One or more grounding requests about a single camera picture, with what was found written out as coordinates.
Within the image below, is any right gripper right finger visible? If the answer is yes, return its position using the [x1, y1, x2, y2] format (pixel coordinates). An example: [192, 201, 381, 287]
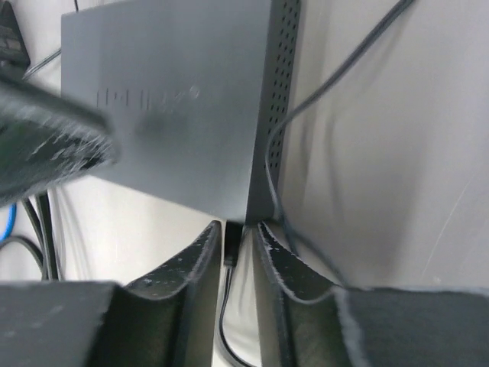
[253, 223, 488, 366]

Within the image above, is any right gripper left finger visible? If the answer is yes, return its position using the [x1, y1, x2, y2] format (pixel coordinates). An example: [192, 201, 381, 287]
[1, 221, 222, 366]

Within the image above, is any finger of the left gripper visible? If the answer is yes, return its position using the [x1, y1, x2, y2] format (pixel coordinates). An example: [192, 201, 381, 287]
[1, 70, 120, 206]

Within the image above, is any thin black power cord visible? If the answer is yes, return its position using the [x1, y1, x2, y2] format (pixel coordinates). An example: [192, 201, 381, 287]
[22, 0, 416, 367]

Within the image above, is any blue ethernet cable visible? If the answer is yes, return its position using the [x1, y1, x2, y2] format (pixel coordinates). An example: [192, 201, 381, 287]
[0, 202, 18, 245]

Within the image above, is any black network switch box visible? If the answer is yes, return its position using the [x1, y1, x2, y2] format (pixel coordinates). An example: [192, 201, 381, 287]
[61, 1, 301, 224]

